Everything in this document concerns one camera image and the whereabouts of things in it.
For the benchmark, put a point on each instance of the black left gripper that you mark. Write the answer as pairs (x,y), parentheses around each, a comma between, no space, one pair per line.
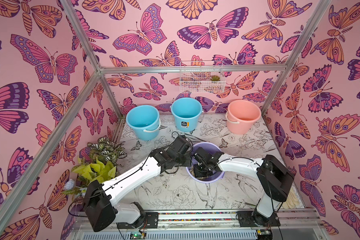
(188,157)

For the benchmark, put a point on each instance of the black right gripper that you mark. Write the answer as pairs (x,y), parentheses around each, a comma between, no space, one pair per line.
(204,165)

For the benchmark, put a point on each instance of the purple plastic bucket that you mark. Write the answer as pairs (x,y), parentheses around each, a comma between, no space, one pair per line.
(211,148)

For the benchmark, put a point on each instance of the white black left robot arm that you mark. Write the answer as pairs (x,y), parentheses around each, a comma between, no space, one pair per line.
(102,202)

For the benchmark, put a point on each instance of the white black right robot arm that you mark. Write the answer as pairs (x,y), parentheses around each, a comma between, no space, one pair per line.
(275,178)

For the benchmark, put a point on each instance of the middle light blue bucket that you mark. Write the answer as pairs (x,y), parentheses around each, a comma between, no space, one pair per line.
(186,112)

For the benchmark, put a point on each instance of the light blue bucket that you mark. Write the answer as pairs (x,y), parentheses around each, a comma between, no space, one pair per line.
(145,122)
(186,112)

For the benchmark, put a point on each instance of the left light blue bucket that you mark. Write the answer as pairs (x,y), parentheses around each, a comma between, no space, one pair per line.
(145,122)

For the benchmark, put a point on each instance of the pink plastic bucket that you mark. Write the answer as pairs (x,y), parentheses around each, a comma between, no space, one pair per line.
(241,116)

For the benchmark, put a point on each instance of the potted green leafy plant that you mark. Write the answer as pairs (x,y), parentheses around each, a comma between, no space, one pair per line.
(97,162)

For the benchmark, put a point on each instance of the small green succulent plant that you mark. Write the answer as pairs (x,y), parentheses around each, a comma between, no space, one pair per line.
(215,78)

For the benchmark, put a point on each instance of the beige work glove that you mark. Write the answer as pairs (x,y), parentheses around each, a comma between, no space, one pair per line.
(293,201)

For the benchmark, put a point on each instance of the white wire wall basket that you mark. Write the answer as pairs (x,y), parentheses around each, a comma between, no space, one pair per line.
(196,79)

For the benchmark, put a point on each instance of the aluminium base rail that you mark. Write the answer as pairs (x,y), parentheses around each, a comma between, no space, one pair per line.
(297,224)

